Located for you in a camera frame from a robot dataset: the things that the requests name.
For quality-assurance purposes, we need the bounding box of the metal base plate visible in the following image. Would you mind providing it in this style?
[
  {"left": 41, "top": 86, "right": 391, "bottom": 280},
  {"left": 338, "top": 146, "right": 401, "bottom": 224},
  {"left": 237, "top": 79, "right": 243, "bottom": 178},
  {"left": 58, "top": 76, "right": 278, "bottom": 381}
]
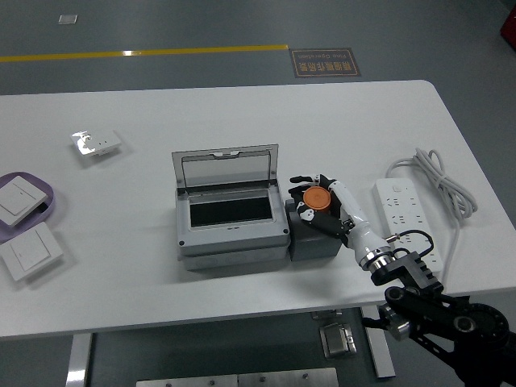
[{"left": 135, "top": 367, "right": 339, "bottom": 387}]

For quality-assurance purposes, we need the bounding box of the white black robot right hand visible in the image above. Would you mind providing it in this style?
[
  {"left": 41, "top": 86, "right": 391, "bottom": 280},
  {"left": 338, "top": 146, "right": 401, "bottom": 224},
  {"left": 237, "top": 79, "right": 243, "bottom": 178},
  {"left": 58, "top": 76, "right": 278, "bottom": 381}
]
[{"left": 287, "top": 173, "right": 391, "bottom": 266}]

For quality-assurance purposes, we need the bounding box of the white power strip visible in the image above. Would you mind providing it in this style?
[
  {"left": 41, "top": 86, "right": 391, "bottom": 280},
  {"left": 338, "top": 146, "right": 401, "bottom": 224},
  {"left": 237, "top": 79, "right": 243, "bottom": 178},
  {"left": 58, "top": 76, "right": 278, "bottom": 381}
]
[{"left": 374, "top": 177, "right": 445, "bottom": 272}]

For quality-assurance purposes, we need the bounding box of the white wall switch panel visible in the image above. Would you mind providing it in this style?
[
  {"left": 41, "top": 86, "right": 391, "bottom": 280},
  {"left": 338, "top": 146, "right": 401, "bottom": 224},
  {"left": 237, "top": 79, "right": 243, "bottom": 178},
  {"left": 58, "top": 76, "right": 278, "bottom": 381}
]
[
  {"left": 0, "top": 179, "right": 49, "bottom": 227},
  {"left": 0, "top": 222, "right": 65, "bottom": 282}
]

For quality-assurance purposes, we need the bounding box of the white power cord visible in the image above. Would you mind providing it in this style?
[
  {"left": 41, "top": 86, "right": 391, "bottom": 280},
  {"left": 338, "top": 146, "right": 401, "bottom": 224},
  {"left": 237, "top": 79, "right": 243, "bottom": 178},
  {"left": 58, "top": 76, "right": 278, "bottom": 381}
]
[{"left": 385, "top": 147, "right": 480, "bottom": 280}]

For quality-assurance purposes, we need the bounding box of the grey cube block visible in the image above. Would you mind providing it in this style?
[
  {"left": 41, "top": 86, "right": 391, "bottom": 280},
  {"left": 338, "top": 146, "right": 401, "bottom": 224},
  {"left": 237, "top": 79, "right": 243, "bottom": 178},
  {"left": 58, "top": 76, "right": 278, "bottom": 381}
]
[{"left": 284, "top": 197, "right": 342, "bottom": 264}]

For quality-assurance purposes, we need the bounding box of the purple tray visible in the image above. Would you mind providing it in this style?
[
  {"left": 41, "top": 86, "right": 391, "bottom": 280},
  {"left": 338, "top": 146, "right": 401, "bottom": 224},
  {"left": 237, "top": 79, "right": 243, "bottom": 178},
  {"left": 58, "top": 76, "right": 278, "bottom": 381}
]
[{"left": 0, "top": 172, "right": 56, "bottom": 244}]

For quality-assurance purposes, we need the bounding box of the orange cylinder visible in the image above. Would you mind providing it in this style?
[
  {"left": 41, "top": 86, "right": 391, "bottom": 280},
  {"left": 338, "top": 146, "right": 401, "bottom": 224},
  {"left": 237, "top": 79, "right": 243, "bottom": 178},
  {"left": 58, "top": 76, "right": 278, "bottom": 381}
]
[{"left": 302, "top": 185, "right": 332, "bottom": 213}]

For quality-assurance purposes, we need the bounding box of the glossy white socket panel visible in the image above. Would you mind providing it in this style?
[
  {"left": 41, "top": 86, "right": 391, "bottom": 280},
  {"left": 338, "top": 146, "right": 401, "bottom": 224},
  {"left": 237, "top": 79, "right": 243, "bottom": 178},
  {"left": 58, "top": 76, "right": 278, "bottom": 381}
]
[{"left": 70, "top": 128, "right": 123, "bottom": 158}]

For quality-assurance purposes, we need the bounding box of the white table leg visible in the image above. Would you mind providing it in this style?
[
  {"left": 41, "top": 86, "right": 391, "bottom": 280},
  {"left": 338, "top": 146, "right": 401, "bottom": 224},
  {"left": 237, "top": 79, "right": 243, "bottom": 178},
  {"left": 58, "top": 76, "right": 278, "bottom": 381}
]
[{"left": 360, "top": 306, "right": 397, "bottom": 380}]

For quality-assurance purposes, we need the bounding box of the red bin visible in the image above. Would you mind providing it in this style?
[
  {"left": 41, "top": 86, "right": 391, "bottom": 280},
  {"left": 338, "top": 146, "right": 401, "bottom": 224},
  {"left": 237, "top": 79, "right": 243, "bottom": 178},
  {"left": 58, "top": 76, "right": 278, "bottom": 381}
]
[{"left": 499, "top": 6, "right": 516, "bottom": 42}]

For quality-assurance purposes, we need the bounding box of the silver floor socket box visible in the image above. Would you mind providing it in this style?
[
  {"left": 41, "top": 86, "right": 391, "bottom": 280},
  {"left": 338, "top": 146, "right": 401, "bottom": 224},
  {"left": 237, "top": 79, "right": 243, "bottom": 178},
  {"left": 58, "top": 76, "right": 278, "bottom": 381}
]
[{"left": 319, "top": 322, "right": 359, "bottom": 359}]

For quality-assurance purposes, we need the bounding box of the grey box with clear lid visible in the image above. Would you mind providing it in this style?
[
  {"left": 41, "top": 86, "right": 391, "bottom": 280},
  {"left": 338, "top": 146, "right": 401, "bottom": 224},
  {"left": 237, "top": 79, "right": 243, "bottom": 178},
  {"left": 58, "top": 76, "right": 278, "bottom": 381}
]
[{"left": 171, "top": 144, "right": 293, "bottom": 273}]

